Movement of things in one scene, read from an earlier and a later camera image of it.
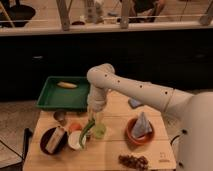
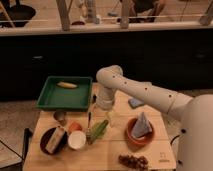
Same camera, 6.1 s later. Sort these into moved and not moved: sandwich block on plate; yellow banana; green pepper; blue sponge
Moved: green pepper
Not moved: yellow banana; sandwich block on plate; blue sponge
